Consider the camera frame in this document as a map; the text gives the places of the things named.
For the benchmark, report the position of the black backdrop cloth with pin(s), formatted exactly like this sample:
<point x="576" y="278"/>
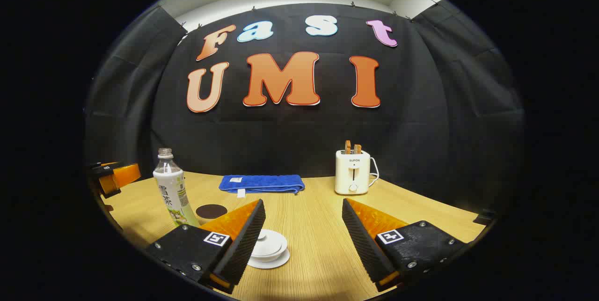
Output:
<point x="290" y="132"/>

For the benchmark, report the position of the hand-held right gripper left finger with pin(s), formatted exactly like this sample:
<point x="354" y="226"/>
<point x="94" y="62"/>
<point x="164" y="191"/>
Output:
<point x="245" y="245"/>

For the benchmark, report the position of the white teacup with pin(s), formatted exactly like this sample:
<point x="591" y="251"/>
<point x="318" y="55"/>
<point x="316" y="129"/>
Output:
<point x="282" y="250"/>

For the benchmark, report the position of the white teacup lid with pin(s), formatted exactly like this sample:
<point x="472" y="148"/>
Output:
<point x="267" y="244"/>

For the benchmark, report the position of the dark round coaster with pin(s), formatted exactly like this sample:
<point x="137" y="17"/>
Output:
<point x="211" y="211"/>

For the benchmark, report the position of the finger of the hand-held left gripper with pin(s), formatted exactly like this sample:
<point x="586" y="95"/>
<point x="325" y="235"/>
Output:
<point x="108" y="186"/>
<point x="127" y="174"/>

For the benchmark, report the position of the white saucer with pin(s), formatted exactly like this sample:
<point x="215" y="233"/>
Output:
<point x="276" y="263"/>

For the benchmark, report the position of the cream toaster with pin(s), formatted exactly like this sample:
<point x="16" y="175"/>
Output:
<point x="352" y="174"/>

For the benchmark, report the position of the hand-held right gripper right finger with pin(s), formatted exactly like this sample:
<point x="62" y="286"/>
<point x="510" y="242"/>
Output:
<point x="362" y="245"/>

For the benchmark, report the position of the blue folded towel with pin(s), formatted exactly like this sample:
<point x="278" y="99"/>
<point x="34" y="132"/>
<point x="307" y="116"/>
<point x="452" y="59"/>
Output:
<point x="266" y="183"/>

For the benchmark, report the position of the clear water bottle white label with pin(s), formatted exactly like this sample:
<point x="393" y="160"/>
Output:
<point x="171" y="193"/>

